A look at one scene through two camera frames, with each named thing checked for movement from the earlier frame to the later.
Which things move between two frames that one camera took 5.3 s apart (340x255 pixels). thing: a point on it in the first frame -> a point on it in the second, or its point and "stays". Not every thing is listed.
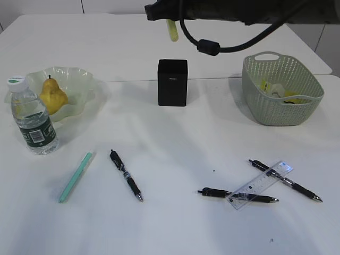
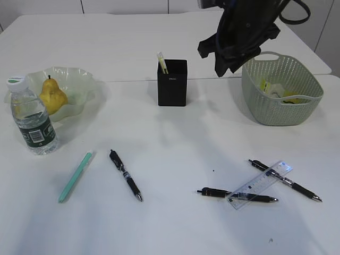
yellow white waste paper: x=278 y=91 stays
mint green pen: x=75 y=178 stays
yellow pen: x=173 y=28 -> x=162 y=62
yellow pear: x=53 y=97 stays
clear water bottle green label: x=32 y=118 stays
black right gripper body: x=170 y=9 -> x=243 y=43
